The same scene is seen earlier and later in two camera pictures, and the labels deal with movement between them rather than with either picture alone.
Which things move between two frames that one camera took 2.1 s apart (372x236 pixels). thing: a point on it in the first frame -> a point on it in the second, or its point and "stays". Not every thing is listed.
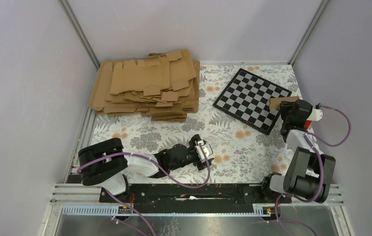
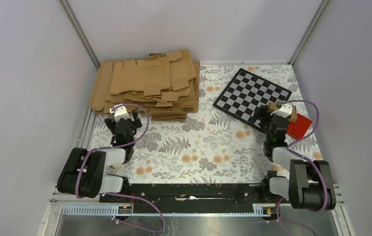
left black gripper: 193,142 -> 136,123
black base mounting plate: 193,194 stays
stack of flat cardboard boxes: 162,86 stays
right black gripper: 285,106 -> 264,112
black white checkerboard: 247,97 stays
